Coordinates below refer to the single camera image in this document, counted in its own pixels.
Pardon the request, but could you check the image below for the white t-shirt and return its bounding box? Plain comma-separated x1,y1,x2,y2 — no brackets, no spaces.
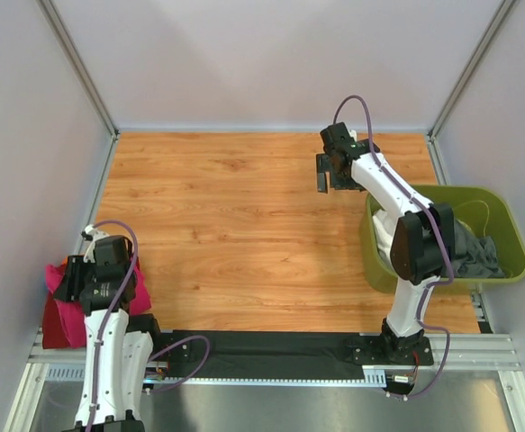
372,209,396,268

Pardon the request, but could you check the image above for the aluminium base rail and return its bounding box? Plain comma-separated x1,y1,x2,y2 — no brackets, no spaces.
3,305,525,432

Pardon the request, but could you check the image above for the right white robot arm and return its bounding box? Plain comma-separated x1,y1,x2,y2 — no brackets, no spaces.
316,122,455,365

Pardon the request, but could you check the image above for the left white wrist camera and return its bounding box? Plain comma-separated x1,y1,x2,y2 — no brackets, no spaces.
81,224,109,264

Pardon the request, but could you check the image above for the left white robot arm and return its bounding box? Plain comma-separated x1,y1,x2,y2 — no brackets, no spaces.
53,229,164,431

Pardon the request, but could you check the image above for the grey t-shirt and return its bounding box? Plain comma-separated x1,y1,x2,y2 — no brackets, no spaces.
451,220,506,279

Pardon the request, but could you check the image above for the olive green plastic bin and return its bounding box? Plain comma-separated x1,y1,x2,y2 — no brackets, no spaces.
359,184,525,295

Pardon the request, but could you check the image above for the dark red folded t-shirt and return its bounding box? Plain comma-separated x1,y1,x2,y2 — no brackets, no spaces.
41,293,71,349

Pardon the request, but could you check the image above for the pink t-shirt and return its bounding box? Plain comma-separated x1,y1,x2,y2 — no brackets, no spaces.
45,263,153,348

